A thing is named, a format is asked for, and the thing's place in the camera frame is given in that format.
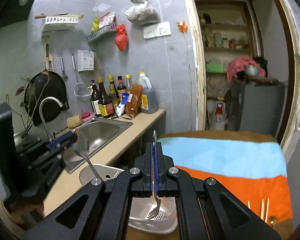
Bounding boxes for white wall box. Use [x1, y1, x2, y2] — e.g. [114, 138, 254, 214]
[77, 50, 95, 72]

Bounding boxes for yellow sponge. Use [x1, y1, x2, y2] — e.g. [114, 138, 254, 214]
[66, 115, 83, 129]

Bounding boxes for dark soy sauce bottle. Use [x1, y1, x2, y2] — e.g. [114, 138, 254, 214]
[97, 77, 114, 118]

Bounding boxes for large steel spoon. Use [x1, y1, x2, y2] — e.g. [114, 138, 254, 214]
[72, 129, 101, 179]

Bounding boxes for white wall socket panel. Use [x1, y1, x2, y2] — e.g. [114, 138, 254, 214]
[143, 22, 171, 40]

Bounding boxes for orange-brown spice packet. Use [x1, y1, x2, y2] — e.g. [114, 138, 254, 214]
[125, 83, 143, 119]

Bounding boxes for stainless steel sink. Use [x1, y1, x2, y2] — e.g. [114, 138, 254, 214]
[64, 118, 133, 173]

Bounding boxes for grey wall shelf rack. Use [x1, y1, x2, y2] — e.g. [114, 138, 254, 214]
[86, 22, 117, 43]

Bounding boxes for pink red cloth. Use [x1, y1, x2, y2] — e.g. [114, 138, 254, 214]
[226, 57, 266, 84]

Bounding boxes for black wok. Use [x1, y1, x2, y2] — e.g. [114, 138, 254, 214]
[23, 70, 70, 126]

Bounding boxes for red plastic bag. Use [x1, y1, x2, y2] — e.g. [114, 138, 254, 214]
[115, 24, 128, 51]

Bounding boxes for large vinegar jug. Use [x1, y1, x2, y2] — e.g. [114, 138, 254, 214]
[138, 72, 158, 114]

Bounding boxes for small metal pot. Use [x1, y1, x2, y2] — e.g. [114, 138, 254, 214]
[244, 65, 259, 76]

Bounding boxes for grey cabinet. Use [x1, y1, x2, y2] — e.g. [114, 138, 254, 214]
[227, 80, 285, 137]

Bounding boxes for white plastic utensil holder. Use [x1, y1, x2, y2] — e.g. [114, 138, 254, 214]
[79, 164, 178, 235]

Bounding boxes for green box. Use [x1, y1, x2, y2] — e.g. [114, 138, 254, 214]
[206, 62, 224, 73]

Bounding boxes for hanging bag of dried goods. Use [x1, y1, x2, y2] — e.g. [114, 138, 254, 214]
[124, 0, 159, 25]

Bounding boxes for wire mesh strainer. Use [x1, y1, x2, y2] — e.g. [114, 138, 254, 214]
[71, 53, 91, 103]

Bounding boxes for steel fork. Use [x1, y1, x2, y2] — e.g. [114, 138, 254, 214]
[147, 130, 161, 219]

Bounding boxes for steel sink faucet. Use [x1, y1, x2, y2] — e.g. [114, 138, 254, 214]
[39, 96, 64, 143]

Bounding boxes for striped blue orange brown cloth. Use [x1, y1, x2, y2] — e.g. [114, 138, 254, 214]
[159, 131, 293, 239]

